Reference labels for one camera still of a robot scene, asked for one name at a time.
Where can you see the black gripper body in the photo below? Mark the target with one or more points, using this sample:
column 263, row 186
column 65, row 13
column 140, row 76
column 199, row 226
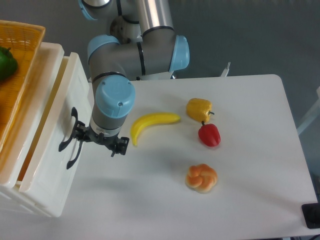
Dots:
column 109, row 141

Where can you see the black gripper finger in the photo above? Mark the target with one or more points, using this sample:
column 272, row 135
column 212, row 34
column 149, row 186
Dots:
column 119, row 146
column 79, row 132

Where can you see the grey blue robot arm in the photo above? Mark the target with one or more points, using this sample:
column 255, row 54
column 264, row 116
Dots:
column 157, row 49

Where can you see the white drawer cabinet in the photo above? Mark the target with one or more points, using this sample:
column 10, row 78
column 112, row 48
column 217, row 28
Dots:
column 26, row 130

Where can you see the yellow toy banana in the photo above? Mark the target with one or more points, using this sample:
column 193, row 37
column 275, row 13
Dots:
column 151, row 119

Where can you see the orange toy baguette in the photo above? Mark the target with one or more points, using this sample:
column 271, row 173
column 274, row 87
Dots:
column 25, row 165

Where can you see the knotted toy bread roll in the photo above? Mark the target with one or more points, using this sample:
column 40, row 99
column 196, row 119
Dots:
column 201, row 178

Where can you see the yellow toy pepper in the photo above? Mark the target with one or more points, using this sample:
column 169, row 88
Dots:
column 199, row 109

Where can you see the red toy pepper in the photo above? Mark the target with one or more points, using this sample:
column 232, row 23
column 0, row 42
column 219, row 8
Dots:
column 209, row 134

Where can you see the green toy pepper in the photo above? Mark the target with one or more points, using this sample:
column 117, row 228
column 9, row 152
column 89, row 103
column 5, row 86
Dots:
column 8, row 64

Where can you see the orange plastic basket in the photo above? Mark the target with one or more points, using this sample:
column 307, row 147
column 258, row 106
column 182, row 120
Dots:
column 23, row 40

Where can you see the white chair part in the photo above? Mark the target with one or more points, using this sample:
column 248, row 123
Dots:
column 310, row 115

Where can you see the black device at edge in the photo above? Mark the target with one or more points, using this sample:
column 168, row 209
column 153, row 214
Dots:
column 311, row 214

